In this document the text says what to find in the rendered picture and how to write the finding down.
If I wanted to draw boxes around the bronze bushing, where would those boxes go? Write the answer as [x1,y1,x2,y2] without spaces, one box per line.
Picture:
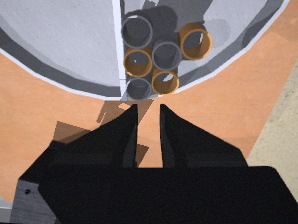
[123,45,153,78]
[177,23,212,60]
[151,65,179,96]

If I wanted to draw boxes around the grey round turntable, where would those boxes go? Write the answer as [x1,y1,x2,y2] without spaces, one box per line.
[0,0,290,101]

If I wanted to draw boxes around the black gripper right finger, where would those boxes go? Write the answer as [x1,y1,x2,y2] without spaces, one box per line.
[159,104,249,167]

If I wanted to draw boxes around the grey metal bushing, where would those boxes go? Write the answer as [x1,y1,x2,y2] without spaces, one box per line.
[125,72,152,101]
[121,11,153,49]
[152,34,182,71]

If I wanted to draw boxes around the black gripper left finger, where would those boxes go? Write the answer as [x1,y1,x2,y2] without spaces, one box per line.
[49,104,138,167]

